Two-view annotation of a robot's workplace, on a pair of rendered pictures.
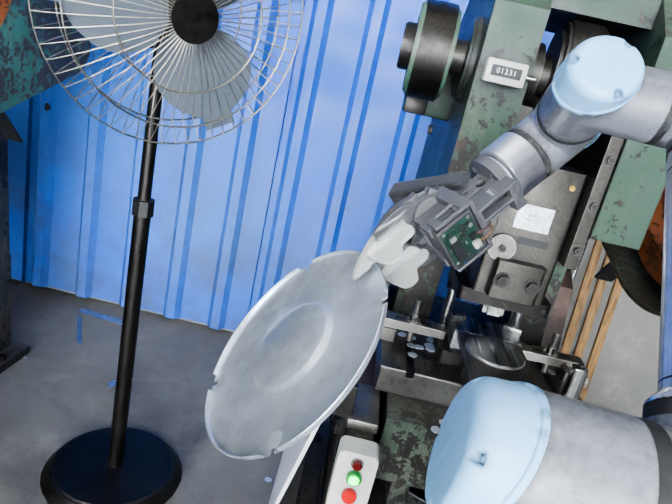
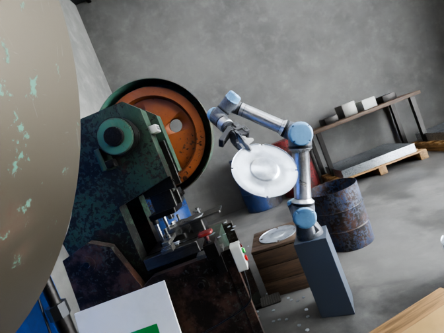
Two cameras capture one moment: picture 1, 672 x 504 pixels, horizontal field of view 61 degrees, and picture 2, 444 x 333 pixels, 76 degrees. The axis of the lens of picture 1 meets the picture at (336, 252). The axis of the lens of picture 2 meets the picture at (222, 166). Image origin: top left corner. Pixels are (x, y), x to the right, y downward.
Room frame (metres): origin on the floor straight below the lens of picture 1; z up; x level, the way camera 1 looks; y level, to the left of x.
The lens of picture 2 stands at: (0.73, 1.28, 1.08)
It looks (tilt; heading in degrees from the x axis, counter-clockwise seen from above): 3 degrees down; 273
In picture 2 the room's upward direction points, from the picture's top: 22 degrees counter-clockwise
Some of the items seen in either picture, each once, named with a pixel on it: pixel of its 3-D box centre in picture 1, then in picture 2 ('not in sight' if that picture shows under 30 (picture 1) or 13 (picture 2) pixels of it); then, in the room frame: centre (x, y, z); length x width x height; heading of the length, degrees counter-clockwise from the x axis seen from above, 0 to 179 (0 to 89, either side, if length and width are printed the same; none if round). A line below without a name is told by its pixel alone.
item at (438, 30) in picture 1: (440, 63); (118, 141); (1.23, -0.12, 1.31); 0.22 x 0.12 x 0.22; 179
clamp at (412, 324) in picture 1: (410, 319); (168, 238); (1.21, -0.20, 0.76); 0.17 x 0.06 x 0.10; 89
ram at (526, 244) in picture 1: (524, 225); (162, 182); (1.16, -0.37, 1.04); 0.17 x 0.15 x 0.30; 179
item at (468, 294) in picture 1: (495, 294); (167, 212); (1.21, -0.37, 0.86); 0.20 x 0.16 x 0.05; 89
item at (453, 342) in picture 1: (482, 337); (175, 228); (1.20, -0.37, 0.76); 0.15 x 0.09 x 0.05; 89
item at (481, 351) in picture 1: (489, 391); (204, 224); (1.03, -0.37, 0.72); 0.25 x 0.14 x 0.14; 179
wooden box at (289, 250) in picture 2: not in sight; (286, 256); (0.64, -0.82, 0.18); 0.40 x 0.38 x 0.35; 172
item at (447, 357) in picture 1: (477, 349); (176, 234); (1.21, -0.37, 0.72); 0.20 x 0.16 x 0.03; 89
